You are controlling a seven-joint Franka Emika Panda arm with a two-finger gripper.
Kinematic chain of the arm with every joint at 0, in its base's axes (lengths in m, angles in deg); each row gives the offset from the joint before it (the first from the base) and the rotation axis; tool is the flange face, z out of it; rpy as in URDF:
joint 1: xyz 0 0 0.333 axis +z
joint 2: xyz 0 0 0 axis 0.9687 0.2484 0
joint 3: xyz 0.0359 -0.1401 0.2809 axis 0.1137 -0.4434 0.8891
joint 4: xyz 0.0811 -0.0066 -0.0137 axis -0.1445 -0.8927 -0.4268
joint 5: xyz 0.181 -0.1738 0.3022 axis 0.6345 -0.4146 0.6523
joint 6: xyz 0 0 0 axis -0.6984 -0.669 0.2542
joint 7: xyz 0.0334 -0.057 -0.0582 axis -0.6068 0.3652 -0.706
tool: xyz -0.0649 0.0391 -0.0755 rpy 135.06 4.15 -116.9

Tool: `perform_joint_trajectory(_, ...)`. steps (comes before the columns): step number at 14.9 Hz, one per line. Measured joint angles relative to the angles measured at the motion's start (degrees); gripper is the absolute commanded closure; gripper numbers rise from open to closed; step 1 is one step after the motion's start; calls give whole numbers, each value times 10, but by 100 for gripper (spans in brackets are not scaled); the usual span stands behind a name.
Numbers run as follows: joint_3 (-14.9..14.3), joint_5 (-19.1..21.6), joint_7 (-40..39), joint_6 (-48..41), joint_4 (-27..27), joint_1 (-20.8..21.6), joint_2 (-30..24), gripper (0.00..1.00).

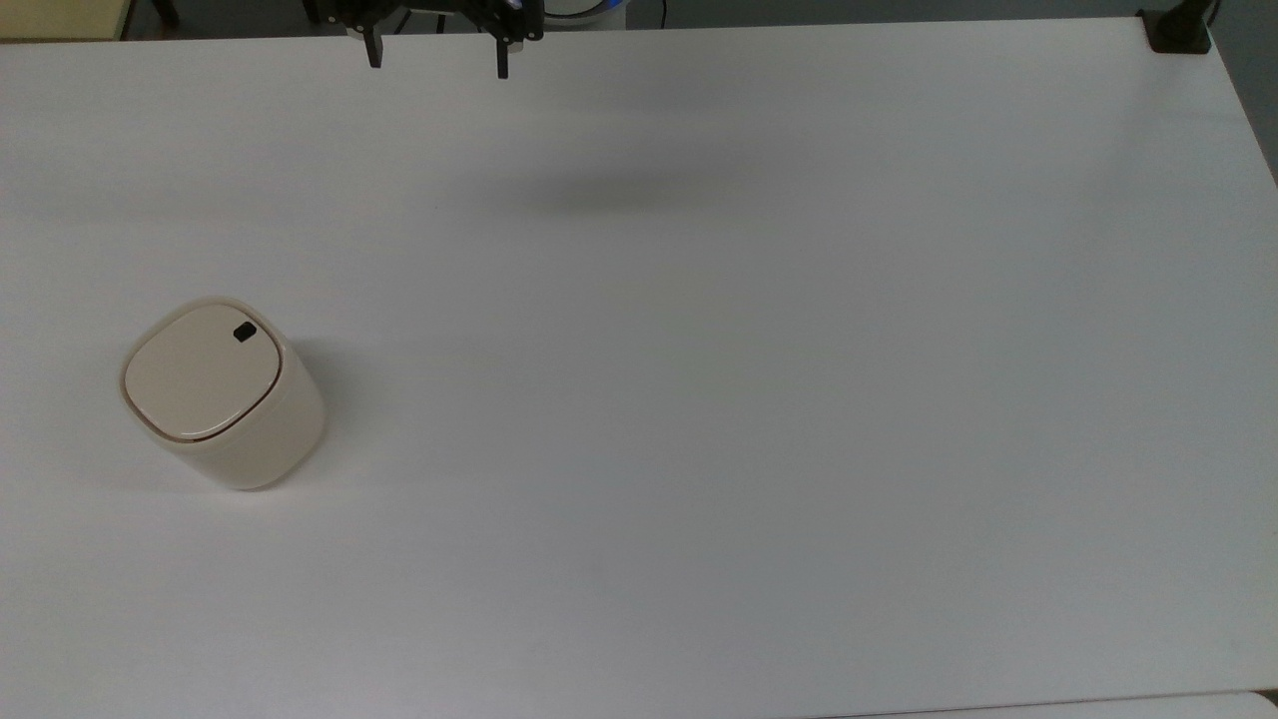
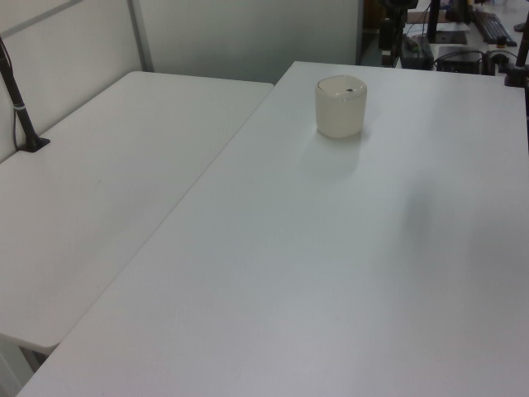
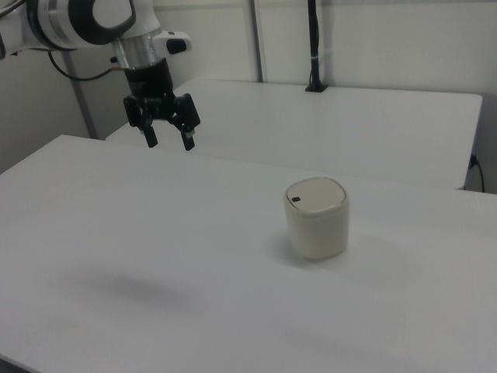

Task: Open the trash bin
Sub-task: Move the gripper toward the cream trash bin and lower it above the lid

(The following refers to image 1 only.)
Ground yellow wooden furniture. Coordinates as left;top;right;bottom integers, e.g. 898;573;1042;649
0;0;136;42

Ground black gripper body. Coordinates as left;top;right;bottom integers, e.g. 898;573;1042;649
303;0;545;43

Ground beige trash bin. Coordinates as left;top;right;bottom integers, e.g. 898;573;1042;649
119;297;327;492

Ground black table clamp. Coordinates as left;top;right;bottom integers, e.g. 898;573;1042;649
1139;0;1221;55

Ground beige trash bin lid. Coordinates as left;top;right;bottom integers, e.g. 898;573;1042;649
121;303;284;442

